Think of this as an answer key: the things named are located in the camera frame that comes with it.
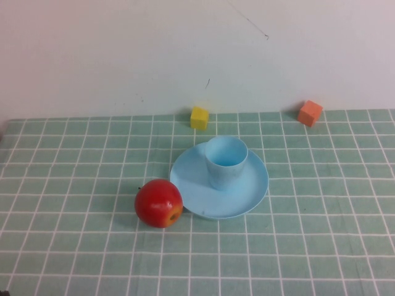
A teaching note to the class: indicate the light blue plastic cup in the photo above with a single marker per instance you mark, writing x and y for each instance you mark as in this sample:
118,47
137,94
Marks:
223,172

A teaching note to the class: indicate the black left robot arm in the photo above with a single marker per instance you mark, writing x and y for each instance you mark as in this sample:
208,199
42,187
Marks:
3,293

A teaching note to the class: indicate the light blue plastic plate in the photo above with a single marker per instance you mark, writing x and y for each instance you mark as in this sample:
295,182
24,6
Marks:
247,197

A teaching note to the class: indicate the yellow foam cube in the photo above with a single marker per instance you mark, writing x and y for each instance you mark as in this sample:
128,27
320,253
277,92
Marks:
199,118

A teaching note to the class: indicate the red plastic apple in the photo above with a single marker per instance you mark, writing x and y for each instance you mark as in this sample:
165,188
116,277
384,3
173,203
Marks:
155,202

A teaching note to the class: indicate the orange foam cube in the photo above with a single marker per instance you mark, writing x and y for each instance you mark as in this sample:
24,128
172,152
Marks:
308,113

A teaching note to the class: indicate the green checked tablecloth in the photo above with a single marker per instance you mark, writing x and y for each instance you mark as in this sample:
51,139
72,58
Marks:
92,246

